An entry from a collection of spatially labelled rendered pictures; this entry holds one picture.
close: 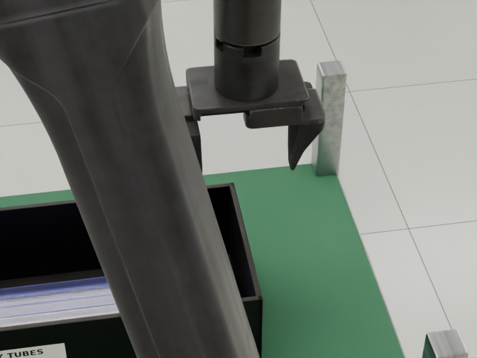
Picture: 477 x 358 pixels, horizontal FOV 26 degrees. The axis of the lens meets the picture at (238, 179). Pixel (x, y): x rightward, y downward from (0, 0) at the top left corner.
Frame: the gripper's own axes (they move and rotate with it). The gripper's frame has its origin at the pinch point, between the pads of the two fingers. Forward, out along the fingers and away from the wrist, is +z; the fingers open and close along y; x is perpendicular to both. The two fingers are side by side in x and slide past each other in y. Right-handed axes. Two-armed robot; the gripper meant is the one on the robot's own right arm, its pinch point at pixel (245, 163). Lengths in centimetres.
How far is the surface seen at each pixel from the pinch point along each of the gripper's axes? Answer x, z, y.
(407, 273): -93, 114, -55
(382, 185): -126, 114, -58
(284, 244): -9.8, 20.5, -6.2
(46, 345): 8.8, 12.3, 20.1
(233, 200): -5.7, 9.4, 0.3
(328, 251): -7.9, 20.5, -11.0
